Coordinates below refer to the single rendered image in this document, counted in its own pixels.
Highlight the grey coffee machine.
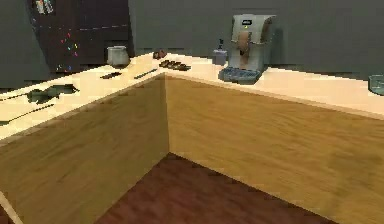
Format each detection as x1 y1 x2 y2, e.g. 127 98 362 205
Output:
218 13 278 85

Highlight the dark green flat utensil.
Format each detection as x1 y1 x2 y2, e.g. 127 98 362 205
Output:
26 83 80 105

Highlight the wooden kitchen counter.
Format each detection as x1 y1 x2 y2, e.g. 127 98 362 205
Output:
0 51 384 224

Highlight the grey soap dispenser bottle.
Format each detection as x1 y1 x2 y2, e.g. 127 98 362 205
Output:
212 38 229 66

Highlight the dark fridge with magnets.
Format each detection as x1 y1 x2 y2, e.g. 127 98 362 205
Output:
27 0 136 73

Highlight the small brown food piece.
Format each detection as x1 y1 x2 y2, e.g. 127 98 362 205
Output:
152 49 168 60

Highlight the small black utensil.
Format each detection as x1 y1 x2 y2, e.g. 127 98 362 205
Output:
99 71 123 80

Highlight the grey metal pot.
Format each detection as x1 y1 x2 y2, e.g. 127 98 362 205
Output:
106 45 131 67

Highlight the black knife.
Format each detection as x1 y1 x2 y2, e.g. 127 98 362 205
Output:
133 68 159 80

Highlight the grey glass bowl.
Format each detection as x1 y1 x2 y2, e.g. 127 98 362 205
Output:
368 74 384 97

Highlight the long thin black utensil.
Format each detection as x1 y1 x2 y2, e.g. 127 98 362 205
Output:
0 103 55 126

